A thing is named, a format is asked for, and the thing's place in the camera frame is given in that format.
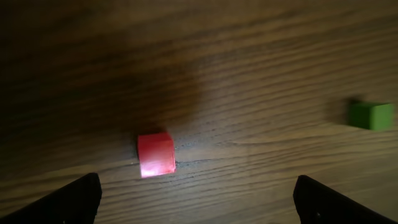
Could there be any green cube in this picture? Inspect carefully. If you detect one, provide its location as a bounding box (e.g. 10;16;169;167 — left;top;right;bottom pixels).
347;101;395;132

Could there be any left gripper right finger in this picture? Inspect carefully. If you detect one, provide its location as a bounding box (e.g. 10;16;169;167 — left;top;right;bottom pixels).
292;174;398;224

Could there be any red cube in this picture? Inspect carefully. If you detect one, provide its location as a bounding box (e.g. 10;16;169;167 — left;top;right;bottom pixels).
136;131;177;179

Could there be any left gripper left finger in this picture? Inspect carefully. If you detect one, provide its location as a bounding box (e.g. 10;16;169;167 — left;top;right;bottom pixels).
0;172;103;224

